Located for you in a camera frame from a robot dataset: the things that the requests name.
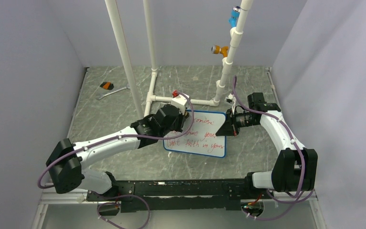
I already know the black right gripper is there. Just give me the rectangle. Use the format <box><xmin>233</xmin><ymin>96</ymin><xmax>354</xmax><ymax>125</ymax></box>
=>
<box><xmin>216</xmin><ymin>108</ymin><xmax>258</xmax><ymax>136</ymax></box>

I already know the blue framed whiteboard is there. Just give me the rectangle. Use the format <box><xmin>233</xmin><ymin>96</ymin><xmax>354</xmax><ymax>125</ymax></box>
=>
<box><xmin>163</xmin><ymin>110</ymin><xmax>226</xmax><ymax>158</ymax></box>

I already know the yellow black eraser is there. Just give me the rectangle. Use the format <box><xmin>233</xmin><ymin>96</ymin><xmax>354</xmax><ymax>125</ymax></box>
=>
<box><xmin>184</xmin><ymin>112</ymin><xmax>190</xmax><ymax>120</ymax></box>

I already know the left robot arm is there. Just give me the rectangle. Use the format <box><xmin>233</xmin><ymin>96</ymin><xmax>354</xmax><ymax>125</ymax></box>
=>
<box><xmin>46</xmin><ymin>104</ymin><xmax>189</xmax><ymax>200</ymax></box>

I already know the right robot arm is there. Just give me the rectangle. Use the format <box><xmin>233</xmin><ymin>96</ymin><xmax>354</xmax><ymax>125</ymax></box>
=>
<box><xmin>216</xmin><ymin>93</ymin><xmax>318</xmax><ymax>198</ymax></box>

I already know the silver wrench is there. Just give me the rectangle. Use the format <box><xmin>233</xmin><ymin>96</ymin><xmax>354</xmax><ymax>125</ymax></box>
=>
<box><xmin>96</xmin><ymin>86</ymin><xmax>130</xmax><ymax>100</ymax></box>

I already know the orange nozzle fitting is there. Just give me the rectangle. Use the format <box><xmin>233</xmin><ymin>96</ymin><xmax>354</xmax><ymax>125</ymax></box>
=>
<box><xmin>211</xmin><ymin>45</ymin><xmax>229</xmax><ymax>58</ymax></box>

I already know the orange black small tool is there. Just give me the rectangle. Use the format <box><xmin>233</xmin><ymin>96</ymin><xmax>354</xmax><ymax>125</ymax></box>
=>
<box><xmin>100</xmin><ymin>82</ymin><xmax>114</xmax><ymax>90</ymax></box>

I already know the blue nozzle fitting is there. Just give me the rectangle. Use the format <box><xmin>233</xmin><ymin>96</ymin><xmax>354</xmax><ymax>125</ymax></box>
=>
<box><xmin>228</xmin><ymin>6</ymin><xmax>241</xmax><ymax>28</ymax></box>

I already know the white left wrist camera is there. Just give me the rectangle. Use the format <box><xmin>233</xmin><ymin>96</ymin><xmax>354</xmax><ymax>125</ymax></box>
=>
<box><xmin>170</xmin><ymin>90</ymin><xmax>188</xmax><ymax>114</ymax></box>

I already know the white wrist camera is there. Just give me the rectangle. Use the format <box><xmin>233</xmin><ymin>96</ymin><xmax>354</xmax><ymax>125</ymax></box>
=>
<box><xmin>224</xmin><ymin>94</ymin><xmax>236</xmax><ymax>106</ymax></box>
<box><xmin>170</xmin><ymin>90</ymin><xmax>188</xmax><ymax>114</ymax></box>

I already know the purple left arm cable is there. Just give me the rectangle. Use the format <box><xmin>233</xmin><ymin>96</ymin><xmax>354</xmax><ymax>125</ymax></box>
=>
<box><xmin>37</xmin><ymin>92</ymin><xmax>195</xmax><ymax>189</ymax></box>

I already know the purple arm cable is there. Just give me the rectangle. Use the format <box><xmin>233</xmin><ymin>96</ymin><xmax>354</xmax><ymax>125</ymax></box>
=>
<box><xmin>232</xmin><ymin>75</ymin><xmax>315</xmax><ymax>221</ymax></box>
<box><xmin>37</xmin><ymin>92</ymin><xmax>195</xmax><ymax>189</ymax></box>

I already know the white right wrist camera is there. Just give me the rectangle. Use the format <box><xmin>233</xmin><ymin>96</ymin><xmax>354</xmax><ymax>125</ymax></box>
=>
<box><xmin>224</xmin><ymin>94</ymin><xmax>236</xmax><ymax>106</ymax></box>

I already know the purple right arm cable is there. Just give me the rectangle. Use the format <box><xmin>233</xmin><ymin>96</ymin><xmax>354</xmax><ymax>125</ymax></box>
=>
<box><xmin>232</xmin><ymin>75</ymin><xmax>315</xmax><ymax>221</ymax></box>

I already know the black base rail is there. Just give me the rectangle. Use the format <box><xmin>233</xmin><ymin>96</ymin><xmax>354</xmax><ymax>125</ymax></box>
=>
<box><xmin>87</xmin><ymin>178</ymin><xmax>267</xmax><ymax>213</ymax></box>

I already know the white pvc pipe frame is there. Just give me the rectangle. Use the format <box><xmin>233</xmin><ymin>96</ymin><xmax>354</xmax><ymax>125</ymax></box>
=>
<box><xmin>105</xmin><ymin>0</ymin><xmax>253</xmax><ymax>118</ymax></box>

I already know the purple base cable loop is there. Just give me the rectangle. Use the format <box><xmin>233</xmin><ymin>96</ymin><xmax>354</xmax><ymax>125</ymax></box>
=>
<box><xmin>97</xmin><ymin>197</ymin><xmax>152</xmax><ymax>229</ymax></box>

